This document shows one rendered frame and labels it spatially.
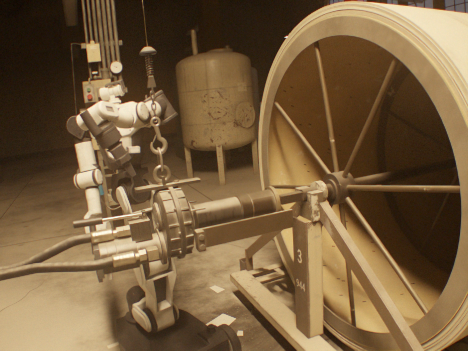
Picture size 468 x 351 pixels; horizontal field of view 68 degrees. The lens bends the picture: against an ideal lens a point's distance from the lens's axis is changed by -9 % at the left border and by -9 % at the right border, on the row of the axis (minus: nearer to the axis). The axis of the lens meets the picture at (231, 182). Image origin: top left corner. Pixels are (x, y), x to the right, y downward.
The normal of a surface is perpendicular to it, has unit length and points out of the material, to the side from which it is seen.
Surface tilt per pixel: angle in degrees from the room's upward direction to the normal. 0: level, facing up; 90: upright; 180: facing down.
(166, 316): 92
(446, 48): 47
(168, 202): 42
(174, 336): 0
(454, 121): 90
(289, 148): 97
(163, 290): 106
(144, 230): 90
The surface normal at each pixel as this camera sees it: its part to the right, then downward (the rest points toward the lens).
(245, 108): 0.70, 0.09
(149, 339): -0.09, -0.97
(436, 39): 0.19, -0.58
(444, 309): -0.92, 0.16
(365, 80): 0.34, 0.76
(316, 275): 0.37, 0.17
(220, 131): 0.07, 0.21
